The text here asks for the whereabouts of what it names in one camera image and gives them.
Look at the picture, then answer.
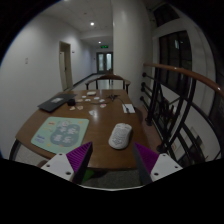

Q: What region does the open side door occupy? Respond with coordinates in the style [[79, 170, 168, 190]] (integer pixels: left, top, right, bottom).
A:
[[58, 40, 74, 91]]

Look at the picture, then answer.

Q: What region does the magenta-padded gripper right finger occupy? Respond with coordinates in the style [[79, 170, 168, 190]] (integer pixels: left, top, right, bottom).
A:
[[132, 142, 184, 186]]

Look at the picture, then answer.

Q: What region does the white paper sheet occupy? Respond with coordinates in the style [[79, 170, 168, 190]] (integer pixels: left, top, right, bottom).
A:
[[121, 103, 136, 114]]

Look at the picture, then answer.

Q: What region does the glazed double door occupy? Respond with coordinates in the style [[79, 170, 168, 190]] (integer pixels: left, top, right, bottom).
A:
[[96, 51, 114, 74]]

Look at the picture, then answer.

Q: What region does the green printed mouse pad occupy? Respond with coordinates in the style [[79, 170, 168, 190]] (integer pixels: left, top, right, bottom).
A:
[[30, 116, 91, 155]]

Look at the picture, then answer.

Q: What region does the wooden armchair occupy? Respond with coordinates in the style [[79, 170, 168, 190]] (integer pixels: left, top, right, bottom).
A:
[[84, 73, 132, 94]]

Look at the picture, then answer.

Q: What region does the black railing with wooden handrail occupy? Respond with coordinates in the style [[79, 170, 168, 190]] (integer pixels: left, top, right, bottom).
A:
[[139, 62, 224, 168]]

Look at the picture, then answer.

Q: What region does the black closed laptop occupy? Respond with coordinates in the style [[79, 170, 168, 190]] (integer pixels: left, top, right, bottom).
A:
[[37, 93, 78, 113]]

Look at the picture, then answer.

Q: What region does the dark framed window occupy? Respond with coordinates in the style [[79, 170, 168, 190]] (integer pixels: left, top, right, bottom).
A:
[[156, 29, 194, 98]]

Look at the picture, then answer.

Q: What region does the white perforated computer mouse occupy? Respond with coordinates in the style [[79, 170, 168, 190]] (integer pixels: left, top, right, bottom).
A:
[[108, 122, 134, 150]]

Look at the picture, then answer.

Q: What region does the black cable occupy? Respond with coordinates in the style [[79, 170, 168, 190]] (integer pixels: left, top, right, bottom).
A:
[[73, 94, 131, 114]]

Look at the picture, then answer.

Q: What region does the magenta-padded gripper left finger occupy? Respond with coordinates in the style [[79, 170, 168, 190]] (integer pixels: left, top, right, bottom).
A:
[[40, 141, 94, 185]]

